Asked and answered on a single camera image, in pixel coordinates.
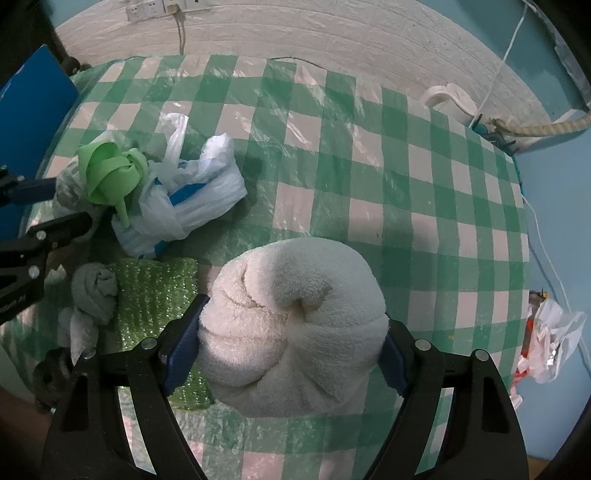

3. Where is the white grey cloth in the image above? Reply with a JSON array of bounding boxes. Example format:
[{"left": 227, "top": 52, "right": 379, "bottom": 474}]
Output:
[{"left": 52, "top": 157, "right": 106, "bottom": 220}]

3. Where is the white towel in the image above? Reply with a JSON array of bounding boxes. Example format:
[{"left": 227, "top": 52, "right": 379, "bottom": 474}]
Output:
[{"left": 197, "top": 237, "right": 389, "bottom": 418}]

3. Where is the grey knotted sock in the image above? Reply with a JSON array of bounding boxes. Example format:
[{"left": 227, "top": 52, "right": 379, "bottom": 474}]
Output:
[{"left": 57, "top": 263, "right": 118, "bottom": 365}]

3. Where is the blue cardboard box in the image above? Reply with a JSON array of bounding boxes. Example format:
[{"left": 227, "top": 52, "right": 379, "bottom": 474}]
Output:
[{"left": 1, "top": 45, "right": 78, "bottom": 240}]

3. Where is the green knotted cloth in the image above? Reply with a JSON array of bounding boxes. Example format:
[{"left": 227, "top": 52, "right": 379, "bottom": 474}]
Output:
[{"left": 77, "top": 141, "right": 148, "bottom": 228}]

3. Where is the crumpled white trash bag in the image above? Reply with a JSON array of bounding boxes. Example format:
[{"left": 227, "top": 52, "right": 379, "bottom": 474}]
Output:
[{"left": 510, "top": 291, "right": 587, "bottom": 409}]

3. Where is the white blue plastic bag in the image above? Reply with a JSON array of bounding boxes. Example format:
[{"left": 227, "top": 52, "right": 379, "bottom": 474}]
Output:
[{"left": 111, "top": 113, "right": 246, "bottom": 259}]

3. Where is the white electric kettle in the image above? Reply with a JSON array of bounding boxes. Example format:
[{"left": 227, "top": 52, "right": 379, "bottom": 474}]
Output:
[{"left": 419, "top": 83, "right": 477, "bottom": 126}]

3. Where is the white wall socket strip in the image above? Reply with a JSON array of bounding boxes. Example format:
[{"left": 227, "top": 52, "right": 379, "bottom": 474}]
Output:
[{"left": 124, "top": 0, "right": 211, "bottom": 23}]

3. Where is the grey plug cable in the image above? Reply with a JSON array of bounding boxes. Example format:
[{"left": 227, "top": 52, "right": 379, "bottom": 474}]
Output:
[{"left": 168, "top": 4, "right": 188, "bottom": 56}]

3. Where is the beige braided hose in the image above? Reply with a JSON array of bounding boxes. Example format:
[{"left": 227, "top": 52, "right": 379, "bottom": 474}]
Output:
[{"left": 489, "top": 110, "right": 591, "bottom": 139}]

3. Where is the white power cable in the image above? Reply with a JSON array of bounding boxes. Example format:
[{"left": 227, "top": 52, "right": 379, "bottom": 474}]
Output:
[{"left": 475, "top": 2, "right": 530, "bottom": 121}]

